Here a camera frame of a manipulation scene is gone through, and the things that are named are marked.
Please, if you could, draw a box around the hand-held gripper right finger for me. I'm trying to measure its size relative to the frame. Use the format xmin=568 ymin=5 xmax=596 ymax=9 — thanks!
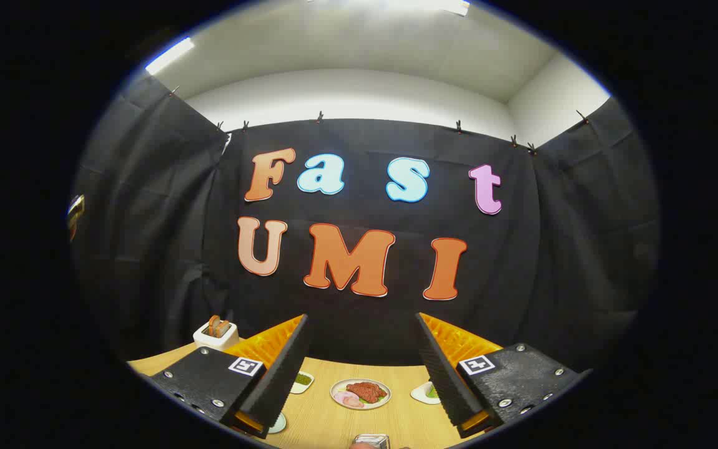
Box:
xmin=415 ymin=312 xmax=593 ymax=439

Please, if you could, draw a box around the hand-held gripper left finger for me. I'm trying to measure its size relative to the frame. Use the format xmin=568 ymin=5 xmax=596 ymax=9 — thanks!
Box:
xmin=147 ymin=314 xmax=310 ymax=439

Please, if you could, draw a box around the small white saucer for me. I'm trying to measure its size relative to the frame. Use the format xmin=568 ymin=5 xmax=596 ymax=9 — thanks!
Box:
xmin=410 ymin=382 xmax=442 ymax=405

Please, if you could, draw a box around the white round food plate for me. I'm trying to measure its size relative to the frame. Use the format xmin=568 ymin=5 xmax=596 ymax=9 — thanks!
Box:
xmin=330 ymin=379 xmax=392 ymax=410

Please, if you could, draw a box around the cream white toaster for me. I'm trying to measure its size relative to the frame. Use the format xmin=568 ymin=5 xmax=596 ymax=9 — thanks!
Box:
xmin=193 ymin=321 xmax=239 ymax=350

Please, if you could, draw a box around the brown steak piece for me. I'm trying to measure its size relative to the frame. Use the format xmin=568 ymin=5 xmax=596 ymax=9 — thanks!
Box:
xmin=345 ymin=382 xmax=386 ymax=403

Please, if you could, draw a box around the row of black cloth clips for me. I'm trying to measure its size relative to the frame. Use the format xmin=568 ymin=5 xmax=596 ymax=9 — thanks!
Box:
xmin=169 ymin=86 xmax=590 ymax=157

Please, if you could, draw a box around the ceiling light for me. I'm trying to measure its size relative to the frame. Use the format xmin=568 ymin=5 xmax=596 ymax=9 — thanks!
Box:
xmin=145 ymin=36 xmax=195 ymax=75

